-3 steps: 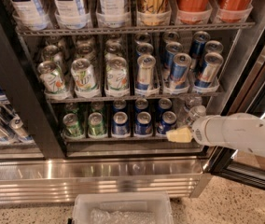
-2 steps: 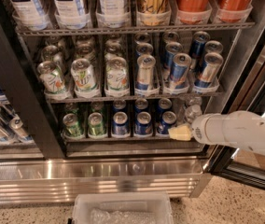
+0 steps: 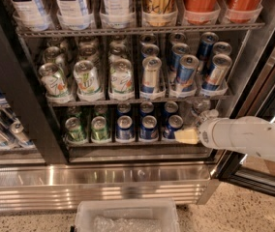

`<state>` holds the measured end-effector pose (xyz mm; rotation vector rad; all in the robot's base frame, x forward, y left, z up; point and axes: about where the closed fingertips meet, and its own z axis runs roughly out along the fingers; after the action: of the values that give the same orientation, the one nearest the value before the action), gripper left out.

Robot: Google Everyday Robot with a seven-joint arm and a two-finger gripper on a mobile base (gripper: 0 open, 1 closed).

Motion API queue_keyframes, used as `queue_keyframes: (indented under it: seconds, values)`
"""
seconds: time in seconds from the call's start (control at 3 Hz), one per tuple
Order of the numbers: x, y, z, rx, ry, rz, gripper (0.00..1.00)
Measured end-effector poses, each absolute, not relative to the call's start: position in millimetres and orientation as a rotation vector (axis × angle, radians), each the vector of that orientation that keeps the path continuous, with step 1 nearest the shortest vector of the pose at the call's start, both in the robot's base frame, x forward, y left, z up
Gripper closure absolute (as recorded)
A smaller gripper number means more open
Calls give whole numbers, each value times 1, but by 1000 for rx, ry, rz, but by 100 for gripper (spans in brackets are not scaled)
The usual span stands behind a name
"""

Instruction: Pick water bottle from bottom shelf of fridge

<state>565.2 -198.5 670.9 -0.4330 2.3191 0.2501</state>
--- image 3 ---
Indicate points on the yellow foam gripper pad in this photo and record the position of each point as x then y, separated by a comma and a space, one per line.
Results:
187, 136

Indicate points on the clear front water bottle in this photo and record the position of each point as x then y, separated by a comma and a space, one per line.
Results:
204, 116

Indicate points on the clear water bottle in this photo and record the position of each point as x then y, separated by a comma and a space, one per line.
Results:
204, 116
195, 108

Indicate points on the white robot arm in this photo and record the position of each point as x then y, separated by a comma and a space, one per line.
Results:
248, 135

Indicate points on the clear rear water bottle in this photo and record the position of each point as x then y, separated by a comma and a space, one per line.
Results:
195, 108

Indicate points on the glass fridge door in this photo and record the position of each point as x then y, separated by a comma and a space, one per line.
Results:
253, 86

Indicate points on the gold drink bottle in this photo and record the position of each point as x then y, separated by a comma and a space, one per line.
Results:
159, 13

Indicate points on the left red cola bottle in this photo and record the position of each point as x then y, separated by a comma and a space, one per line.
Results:
199, 11

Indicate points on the red cola bottle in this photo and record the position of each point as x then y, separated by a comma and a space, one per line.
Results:
241, 11
199, 11

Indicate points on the right red cola bottle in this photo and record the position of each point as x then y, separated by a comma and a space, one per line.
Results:
241, 11

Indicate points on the right white tea bottle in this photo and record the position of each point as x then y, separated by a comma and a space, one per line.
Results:
117, 14

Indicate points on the white tea bottle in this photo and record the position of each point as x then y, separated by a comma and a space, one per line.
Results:
33, 15
74, 14
117, 14

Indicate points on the middle white tea bottle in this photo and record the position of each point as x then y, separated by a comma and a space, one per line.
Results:
74, 14

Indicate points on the steel fridge base grille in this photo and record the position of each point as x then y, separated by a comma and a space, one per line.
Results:
63, 187

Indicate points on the left white tea bottle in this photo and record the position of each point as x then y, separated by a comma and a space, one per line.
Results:
33, 15

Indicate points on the front right blue can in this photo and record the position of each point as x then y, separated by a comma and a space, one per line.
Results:
174, 124

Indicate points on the front middle blue can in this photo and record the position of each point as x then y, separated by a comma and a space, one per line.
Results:
148, 128

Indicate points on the front middle energy can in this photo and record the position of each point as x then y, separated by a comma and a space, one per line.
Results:
185, 74

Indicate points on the energy can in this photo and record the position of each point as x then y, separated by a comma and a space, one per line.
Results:
185, 74
150, 86
213, 83

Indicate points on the front left blue can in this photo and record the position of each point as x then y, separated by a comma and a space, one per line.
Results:
125, 129

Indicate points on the front right energy can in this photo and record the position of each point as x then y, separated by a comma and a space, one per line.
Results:
213, 83

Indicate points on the front left energy can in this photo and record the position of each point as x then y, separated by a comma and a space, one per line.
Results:
150, 86

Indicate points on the front right green can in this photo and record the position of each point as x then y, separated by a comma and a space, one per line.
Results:
99, 129

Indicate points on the green can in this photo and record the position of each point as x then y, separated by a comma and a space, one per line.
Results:
75, 131
99, 129

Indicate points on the front right 7up can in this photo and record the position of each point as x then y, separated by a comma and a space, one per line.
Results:
121, 80

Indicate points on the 7up can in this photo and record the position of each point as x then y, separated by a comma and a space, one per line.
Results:
89, 86
121, 80
56, 84

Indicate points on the white plastic bin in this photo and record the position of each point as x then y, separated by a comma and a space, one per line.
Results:
162, 209

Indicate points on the front middle 7up can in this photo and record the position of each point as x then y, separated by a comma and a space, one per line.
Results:
89, 86

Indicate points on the front left green can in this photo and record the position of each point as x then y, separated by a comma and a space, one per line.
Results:
75, 131

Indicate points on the bubble wrap sheet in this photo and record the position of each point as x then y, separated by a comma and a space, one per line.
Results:
106, 224

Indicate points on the front left 7up can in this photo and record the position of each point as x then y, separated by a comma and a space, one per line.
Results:
56, 84

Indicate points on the right silver can behind glass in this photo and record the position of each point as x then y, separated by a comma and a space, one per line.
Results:
17, 129

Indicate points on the middle wire shelf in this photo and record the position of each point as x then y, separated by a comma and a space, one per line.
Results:
87, 103

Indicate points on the wire shelf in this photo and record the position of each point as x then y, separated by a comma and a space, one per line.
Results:
87, 103
135, 143
140, 30

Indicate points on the upper wire shelf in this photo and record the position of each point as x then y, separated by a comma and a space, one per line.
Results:
140, 30

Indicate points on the bottom wire shelf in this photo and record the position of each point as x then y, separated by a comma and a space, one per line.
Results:
135, 143

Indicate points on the black fridge centre post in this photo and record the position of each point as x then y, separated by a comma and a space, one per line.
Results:
25, 95

